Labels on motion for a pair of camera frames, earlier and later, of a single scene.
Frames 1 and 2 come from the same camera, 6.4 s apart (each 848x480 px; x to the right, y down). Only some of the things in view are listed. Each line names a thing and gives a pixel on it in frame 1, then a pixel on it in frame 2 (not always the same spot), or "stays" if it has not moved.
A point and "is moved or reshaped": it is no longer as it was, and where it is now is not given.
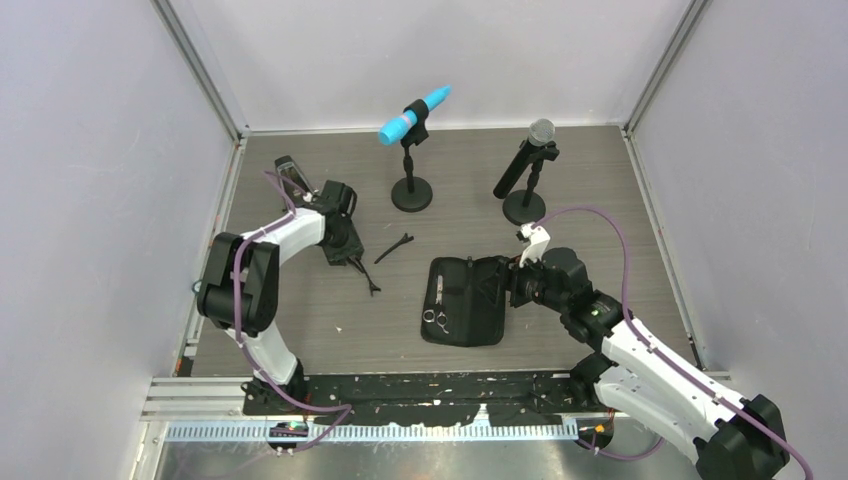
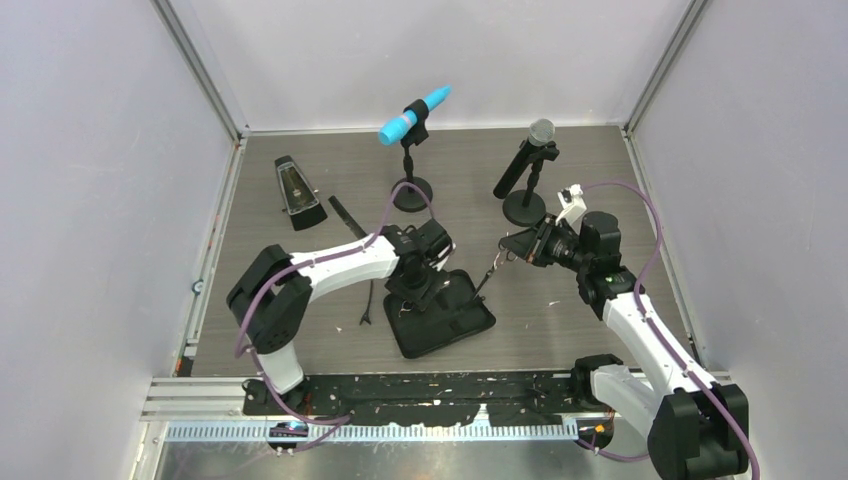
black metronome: x=286 y=166 stays
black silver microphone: x=541 y=133 stays
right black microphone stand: x=525 y=206 stays
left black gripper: x=352 y=247 -> x=421 y=297
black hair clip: x=372 y=286 is moved or reshaped
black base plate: x=425 y=398 stays
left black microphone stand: x=404 y=195 stays
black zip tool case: x=474 y=300 -> x=453 y=315
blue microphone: x=395 y=128 stays
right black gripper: x=513 y=276 -> x=532 y=245
